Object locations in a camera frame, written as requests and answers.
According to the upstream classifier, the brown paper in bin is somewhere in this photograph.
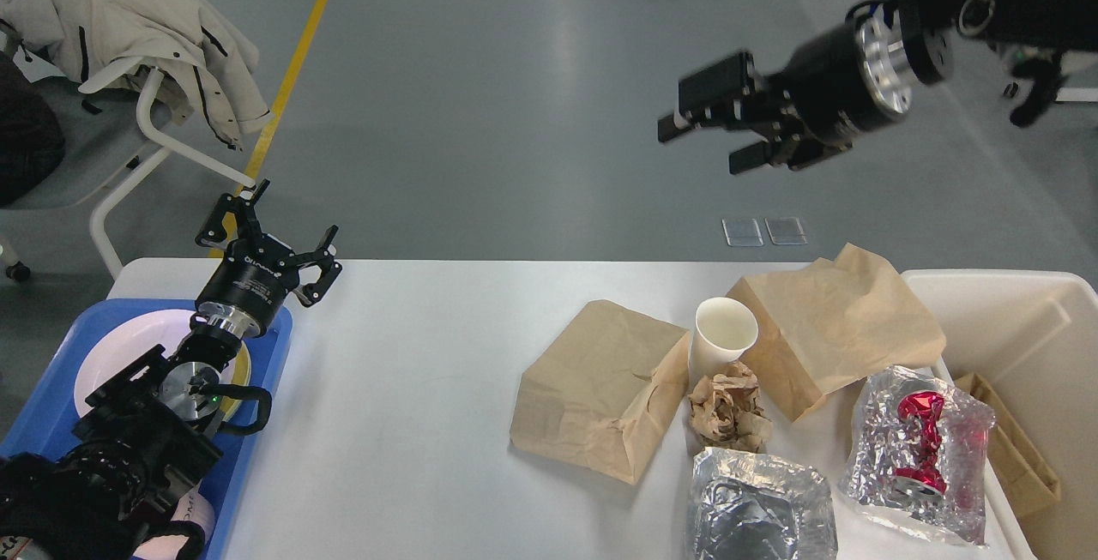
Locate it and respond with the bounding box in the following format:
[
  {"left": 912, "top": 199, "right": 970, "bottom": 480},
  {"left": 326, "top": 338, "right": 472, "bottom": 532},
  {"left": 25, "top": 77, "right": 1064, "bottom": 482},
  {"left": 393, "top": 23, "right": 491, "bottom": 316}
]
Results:
[{"left": 954, "top": 373, "right": 1062, "bottom": 520}]

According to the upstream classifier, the pink plate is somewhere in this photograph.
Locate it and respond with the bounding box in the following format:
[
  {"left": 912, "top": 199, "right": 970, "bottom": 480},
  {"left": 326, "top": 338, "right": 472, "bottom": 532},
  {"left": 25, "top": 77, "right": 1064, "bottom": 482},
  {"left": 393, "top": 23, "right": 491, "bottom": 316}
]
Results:
[{"left": 72, "top": 309, "right": 238, "bottom": 422}]

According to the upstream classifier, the clear floor plate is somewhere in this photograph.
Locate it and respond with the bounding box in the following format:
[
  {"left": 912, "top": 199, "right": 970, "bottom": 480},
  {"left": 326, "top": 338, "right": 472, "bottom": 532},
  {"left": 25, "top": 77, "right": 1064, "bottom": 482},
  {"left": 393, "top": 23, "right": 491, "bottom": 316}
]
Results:
[
  {"left": 721, "top": 219, "right": 765, "bottom": 248},
  {"left": 764, "top": 217, "right": 807, "bottom": 246}
]

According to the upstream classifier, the clear plastic wrap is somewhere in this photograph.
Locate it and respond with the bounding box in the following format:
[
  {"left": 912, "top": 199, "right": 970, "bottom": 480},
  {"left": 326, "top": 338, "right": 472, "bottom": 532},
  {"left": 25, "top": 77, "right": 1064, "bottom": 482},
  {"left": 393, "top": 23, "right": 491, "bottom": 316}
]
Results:
[{"left": 838, "top": 365, "right": 997, "bottom": 547}]

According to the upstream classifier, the white chair left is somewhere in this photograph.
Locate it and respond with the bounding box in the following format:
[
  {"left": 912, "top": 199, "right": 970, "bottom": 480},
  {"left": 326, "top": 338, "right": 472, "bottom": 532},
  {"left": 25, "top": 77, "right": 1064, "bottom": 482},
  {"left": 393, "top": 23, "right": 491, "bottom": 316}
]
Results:
[{"left": 4, "top": 57, "right": 256, "bottom": 276}]

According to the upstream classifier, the crumpled brown paper ball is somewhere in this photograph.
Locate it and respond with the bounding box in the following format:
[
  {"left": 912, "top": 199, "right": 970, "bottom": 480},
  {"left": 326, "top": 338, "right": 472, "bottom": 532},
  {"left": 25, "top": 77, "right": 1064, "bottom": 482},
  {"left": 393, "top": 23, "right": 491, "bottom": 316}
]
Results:
[{"left": 687, "top": 361, "right": 774, "bottom": 453}]

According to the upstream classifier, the red foil wrapper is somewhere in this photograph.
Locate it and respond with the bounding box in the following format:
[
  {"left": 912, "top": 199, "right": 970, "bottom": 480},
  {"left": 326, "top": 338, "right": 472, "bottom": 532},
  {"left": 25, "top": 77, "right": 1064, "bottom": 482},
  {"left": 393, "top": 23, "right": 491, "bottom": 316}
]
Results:
[{"left": 894, "top": 389, "right": 948, "bottom": 500}]

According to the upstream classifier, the brown paper sheet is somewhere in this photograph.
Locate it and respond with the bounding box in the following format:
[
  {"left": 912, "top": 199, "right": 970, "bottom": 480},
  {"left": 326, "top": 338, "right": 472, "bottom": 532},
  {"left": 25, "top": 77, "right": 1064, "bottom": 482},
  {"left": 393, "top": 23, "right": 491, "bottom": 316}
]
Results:
[{"left": 728, "top": 244, "right": 948, "bottom": 422}]

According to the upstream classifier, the pink ribbed mug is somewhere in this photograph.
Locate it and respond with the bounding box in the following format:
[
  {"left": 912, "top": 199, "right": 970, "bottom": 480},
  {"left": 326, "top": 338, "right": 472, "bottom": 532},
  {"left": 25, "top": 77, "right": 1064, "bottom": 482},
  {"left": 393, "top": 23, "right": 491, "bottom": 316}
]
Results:
[{"left": 168, "top": 491, "right": 215, "bottom": 559}]

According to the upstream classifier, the white bar on floor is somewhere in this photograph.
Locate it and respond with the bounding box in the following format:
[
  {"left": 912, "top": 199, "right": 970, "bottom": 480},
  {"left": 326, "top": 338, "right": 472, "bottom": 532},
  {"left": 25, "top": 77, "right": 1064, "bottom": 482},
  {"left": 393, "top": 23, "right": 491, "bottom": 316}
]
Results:
[{"left": 1055, "top": 87, "right": 1098, "bottom": 104}]

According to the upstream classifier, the left clear floor plate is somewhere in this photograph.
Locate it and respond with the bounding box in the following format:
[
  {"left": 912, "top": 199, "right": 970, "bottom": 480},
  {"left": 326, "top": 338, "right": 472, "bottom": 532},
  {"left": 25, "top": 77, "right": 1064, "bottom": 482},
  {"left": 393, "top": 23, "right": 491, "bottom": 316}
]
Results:
[{"left": 721, "top": 219, "right": 765, "bottom": 248}]

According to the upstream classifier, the silver foil bag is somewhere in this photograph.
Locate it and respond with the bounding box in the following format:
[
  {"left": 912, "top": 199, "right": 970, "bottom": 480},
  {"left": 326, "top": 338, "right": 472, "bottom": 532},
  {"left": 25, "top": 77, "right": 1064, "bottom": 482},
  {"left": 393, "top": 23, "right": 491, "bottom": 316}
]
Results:
[{"left": 684, "top": 448, "right": 839, "bottom": 559}]

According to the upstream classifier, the right clear floor plate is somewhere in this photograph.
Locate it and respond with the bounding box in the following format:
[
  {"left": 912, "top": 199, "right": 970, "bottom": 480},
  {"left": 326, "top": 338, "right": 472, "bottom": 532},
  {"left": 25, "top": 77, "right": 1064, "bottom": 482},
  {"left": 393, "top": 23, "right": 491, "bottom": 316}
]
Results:
[{"left": 764, "top": 217, "right": 807, "bottom": 246}]

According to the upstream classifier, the beige jacket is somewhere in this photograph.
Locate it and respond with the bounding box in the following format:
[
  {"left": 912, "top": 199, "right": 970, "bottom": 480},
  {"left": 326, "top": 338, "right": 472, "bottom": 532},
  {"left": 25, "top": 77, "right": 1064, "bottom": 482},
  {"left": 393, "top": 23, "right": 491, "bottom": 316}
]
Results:
[{"left": 1, "top": 0, "right": 272, "bottom": 148}]

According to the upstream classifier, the white plastic bin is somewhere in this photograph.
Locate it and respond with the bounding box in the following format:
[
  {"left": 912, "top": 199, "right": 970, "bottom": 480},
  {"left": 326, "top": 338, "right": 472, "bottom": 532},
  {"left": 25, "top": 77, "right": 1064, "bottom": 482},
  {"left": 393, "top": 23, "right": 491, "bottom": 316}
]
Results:
[{"left": 901, "top": 269, "right": 1097, "bottom": 559}]

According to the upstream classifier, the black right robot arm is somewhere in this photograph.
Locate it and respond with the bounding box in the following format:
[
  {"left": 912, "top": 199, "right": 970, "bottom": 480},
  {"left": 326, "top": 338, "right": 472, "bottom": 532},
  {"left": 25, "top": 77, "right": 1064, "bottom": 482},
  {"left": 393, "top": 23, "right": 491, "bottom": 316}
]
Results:
[{"left": 656, "top": 0, "right": 1097, "bottom": 173}]

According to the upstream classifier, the yellow plate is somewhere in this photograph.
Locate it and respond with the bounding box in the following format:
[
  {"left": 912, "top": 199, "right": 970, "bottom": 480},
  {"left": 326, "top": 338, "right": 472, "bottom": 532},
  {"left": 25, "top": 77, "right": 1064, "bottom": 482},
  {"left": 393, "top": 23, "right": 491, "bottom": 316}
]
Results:
[{"left": 220, "top": 344, "right": 253, "bottom": 419}]

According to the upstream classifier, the black bag on chair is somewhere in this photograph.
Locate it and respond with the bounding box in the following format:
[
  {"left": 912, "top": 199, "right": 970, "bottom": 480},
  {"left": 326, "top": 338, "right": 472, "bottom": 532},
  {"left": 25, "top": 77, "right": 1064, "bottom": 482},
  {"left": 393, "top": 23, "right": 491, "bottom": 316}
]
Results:
[{"left": 1, "top": 53, "right": 65, "bottom": 206}]

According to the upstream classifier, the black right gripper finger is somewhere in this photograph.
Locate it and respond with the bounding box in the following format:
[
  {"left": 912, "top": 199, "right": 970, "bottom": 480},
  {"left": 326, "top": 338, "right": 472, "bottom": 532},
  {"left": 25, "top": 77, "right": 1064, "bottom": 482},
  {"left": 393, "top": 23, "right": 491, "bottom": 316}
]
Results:
[
  {"left": 728, "top": 138, "right": 807, "bottom": 176},
  {"left": 658, "top": 51, "right": 769, "bottom": 143}
]

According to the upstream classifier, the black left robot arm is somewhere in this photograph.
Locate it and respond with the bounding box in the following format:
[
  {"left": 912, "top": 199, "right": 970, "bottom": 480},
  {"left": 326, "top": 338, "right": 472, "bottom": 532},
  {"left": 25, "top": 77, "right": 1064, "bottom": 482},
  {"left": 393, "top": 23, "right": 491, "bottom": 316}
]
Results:
[{"left": 1, "top": 180, "right": 341, "bottom": 559}]

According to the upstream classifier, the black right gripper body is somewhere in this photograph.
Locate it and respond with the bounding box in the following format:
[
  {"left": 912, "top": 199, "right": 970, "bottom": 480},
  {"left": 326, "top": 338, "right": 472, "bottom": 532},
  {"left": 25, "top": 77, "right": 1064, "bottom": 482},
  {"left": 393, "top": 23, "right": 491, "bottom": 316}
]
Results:
[{"left": 764, "top": 15, "right": 911, "bottom": 168}]

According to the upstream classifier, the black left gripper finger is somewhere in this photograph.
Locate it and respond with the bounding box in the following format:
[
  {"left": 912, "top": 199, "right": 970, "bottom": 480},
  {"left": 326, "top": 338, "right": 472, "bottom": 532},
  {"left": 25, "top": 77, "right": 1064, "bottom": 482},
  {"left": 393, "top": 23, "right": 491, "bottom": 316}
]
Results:
[
  {"left": 195, "top": 180, "right": 270, "bottom": 248},
  {"left": 292, "top": 226, "right": 341, "bottom": 307}
]

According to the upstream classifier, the brown paper bag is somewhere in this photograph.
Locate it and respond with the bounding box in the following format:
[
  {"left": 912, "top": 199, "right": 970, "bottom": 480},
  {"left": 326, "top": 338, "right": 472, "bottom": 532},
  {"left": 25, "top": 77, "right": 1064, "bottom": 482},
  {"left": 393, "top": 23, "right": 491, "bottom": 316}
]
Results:
[{"left": 509, "top": 299, "right": 691, "bottom": 485}]

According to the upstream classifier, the white paper cup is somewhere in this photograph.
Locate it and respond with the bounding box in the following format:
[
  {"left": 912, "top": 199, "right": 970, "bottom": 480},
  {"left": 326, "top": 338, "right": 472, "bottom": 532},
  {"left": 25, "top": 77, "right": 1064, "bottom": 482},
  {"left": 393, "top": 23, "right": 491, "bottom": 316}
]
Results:
[{"left": 690, "top": 296, "right": 758, "bottom": 387}]

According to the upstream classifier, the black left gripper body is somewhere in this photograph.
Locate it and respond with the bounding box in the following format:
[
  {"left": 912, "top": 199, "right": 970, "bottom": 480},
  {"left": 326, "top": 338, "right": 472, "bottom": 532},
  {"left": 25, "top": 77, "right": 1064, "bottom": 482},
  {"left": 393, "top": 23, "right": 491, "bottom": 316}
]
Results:
[{"left": 195, "top": 236, "right": 299, "bottom": 338}]

